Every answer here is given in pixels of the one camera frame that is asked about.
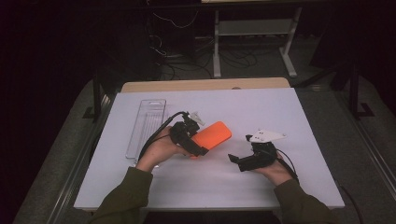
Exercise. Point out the clear plastic packaging tray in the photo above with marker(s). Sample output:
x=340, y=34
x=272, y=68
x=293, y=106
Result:
x=144, y=124

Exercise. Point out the person's left hand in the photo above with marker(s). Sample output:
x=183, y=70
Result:
x=158, y=149

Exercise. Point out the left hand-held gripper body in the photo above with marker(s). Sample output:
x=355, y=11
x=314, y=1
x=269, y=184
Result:
x=180, y=132

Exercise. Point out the grey metal rail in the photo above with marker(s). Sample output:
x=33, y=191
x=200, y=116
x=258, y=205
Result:
x=370, y=152
x=84, y=155

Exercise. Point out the white metal table frame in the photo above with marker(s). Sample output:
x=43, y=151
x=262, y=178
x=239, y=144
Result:
x=253, y=27

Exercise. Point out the person's right hand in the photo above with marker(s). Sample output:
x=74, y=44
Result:
x=277, y=174

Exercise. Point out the black metal stand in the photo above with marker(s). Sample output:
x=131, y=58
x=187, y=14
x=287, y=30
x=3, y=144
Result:
x=354, y=93
x=96, y=93

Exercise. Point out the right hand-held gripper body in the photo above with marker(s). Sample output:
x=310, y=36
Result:
x=261, y=157

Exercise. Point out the orange phone case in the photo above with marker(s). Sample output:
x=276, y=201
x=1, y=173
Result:
x=213, y=135

